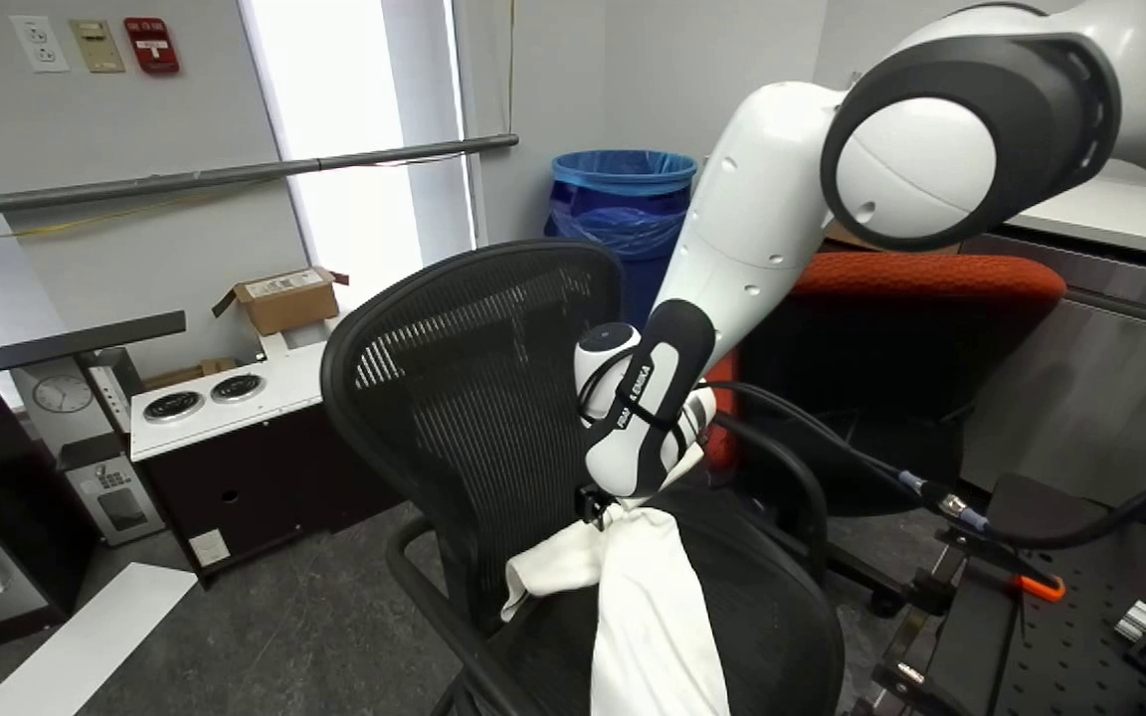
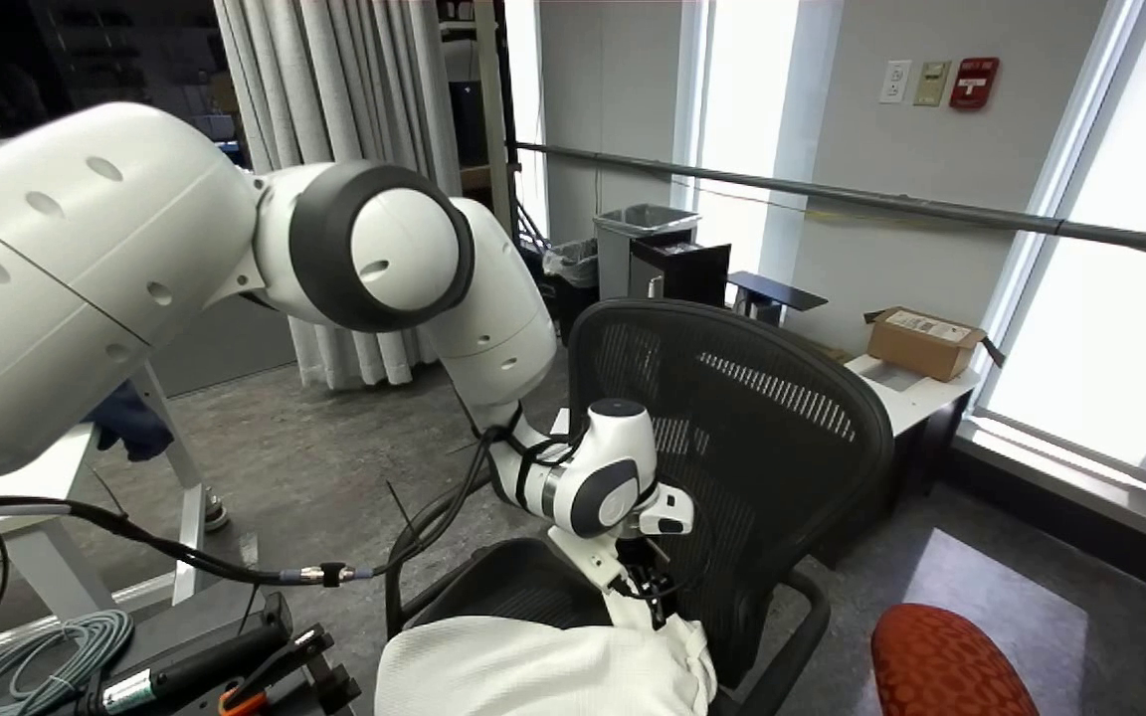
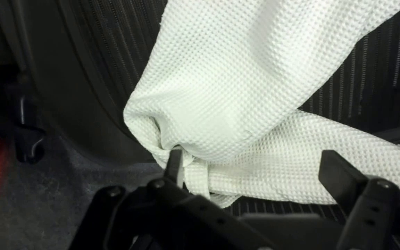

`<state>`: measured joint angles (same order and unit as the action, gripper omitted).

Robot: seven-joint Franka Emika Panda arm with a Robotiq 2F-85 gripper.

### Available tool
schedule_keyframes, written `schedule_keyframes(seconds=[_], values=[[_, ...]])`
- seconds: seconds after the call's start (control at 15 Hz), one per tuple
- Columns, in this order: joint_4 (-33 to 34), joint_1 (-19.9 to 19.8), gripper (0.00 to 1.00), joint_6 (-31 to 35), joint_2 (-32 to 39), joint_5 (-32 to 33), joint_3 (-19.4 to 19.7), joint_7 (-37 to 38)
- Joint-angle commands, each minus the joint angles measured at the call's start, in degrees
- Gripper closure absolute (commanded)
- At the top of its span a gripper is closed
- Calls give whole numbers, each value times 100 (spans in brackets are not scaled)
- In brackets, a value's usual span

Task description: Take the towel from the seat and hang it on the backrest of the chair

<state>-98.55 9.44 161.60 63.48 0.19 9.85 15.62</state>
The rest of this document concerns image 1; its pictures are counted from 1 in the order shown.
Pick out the white towel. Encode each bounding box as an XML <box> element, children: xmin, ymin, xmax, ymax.
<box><xmin>496</xmin><ymin>499</ymin><xmax>734</xmax><ymax>716</ymax></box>

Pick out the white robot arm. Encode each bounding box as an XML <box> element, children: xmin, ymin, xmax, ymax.
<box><xmin>581</xmin><ymin>0</ymin><xmax>1146</xmax><ymax>498</ymax></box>

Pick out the black mesh office chair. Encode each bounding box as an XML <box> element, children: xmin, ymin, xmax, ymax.
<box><xmin>320</xmin><ymin>237</ymin><xmax>842</xmax><ymax>716</ymax></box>

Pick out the orange upholstered chair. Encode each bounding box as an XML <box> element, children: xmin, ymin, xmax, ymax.
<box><xmin>712</xmin><ymin>251</ymin><xmax>1067</xmax><ymax>517</ymax></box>

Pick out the blue lined trash bin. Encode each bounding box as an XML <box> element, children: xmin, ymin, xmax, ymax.
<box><xmin>544</xmin><ymin>147</ymin><xmax>698</xmax><ymax>323</ymax></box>

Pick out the cardboard box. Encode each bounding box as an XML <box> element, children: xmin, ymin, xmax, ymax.
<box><xmin>211</xmin><ymin>265</ymin><xmax>338</xmax><ymax>335</ymax></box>

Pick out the white low cabinet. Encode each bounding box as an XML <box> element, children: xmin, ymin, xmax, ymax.
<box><xmin>133</xmin><ymin>344</ymin><xmax>399</xmax><ymax>582</ymax></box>

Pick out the red fire alarm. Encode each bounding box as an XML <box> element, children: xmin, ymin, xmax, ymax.
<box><xmin>123</xmin><ymin>14</ymin><xmax>181</xmax><ymax>76</ymax></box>

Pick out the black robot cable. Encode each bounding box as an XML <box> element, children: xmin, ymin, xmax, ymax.
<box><xmin>716</xmin><ymin>181</ymin><xmax>1146</xmax><ymax>554</ymax></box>

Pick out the grey wall rail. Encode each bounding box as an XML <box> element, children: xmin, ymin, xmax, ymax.
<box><xmin>0</xmin><ymin>132</ymin><xmax>517</xmax><ymax>213</ymax></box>

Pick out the orange handled clamp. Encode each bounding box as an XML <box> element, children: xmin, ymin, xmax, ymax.
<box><xmin>945</xmin><ymin>530</ymin><xmax>1069</xmax><ymax>612</ymax></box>

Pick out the beige wall thermostat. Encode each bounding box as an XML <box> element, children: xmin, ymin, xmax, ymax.
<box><xmin>72</xmin><ymin>19</ymin><xmax>123</xmax><ymax>76</ymax></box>

